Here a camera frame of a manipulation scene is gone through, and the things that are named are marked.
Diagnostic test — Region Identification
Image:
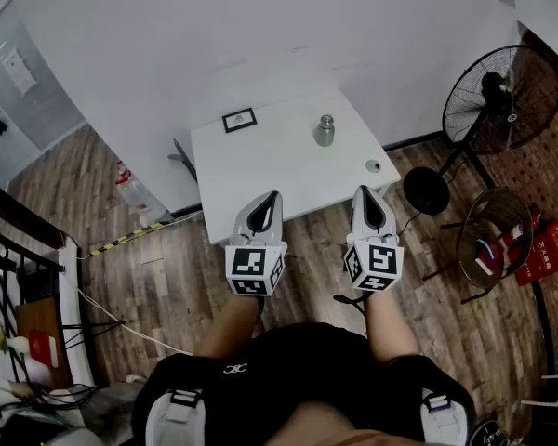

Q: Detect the white vase with flowers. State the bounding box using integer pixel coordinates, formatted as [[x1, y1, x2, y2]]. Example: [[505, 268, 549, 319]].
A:
[[0, 321, 31, 356]]

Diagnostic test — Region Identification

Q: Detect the yellow black striped tape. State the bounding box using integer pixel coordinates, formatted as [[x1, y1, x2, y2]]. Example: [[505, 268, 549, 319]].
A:
[[87, 222, 165, 258]]

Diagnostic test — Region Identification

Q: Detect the red book on chair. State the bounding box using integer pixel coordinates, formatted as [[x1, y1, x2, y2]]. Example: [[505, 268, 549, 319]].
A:
[[472, 238, 509, 277]]

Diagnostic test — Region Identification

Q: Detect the red fire extinguisher box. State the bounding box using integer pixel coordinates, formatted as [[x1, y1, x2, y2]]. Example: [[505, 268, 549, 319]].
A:
[[513, 218, 558, 287]]

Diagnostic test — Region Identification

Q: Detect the white wall panel box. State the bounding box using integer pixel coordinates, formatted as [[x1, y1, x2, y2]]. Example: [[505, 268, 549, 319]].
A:
[[2, 46, 38, 96]]

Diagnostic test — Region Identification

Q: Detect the clear large water bottle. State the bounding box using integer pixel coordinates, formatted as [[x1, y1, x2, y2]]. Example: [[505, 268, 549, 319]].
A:
[[114, 160, 169, 225]]

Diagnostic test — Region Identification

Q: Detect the steel thermos bottle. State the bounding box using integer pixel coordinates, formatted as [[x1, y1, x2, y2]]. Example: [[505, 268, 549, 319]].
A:
[[312, 125, 336, 148]]

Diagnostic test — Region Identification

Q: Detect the black metal railing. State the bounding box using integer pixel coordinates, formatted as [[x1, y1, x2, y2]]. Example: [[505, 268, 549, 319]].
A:
[[0, 173, 84, 389]]

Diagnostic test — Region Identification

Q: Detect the wooden side table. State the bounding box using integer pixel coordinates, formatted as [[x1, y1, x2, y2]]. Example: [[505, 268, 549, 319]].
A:
[[14, 296, 74, 389]]

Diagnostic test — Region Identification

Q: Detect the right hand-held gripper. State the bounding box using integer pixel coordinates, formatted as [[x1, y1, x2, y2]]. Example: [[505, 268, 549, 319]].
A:
[[343, 184, 405, 293]]

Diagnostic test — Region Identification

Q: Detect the black framed picture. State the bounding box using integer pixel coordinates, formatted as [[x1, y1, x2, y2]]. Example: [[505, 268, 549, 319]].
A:
[[221, 107, 259, 135]]

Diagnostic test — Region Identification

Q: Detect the white folding stool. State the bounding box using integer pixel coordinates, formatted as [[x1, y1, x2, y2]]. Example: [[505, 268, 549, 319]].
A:
[[519, 372, 558, 409]]

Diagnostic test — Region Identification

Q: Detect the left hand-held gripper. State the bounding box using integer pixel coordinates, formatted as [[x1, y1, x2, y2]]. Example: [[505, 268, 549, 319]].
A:
[[224, 190, 288, 297]]

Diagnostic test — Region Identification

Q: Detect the person's left forearm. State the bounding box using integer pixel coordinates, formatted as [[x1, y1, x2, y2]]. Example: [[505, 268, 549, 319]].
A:
[[193, 293, 262, 361]]

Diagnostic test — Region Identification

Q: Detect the white floor rope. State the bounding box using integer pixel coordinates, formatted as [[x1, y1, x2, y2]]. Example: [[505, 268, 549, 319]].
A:
[[76, 289, 193, 357]]

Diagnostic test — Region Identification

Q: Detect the person's right forearm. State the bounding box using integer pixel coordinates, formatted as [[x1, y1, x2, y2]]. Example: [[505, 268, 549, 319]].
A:
[[365, 288, 422, 367]]

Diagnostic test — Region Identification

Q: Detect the white helmet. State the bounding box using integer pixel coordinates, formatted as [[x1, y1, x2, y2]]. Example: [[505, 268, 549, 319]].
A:
[[0, 410, 92, 446]]

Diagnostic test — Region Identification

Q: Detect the black table leg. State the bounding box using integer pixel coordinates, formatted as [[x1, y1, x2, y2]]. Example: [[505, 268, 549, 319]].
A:
[[166, 138, 199, 183]]

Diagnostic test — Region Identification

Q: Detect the black pedestal fan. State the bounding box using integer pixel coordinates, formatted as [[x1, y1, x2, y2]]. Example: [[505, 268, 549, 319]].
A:
[[402, 44, 558, 216]]

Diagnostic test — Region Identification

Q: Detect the white harness strap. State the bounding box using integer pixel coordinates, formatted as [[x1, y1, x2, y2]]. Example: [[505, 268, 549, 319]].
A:
[[144, 387, 206, 446], [420, 387, 469, 446]]

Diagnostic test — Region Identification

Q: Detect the person's black shirt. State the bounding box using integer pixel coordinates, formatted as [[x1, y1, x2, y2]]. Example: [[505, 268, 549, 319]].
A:
[[129, 321, 478, 446]]

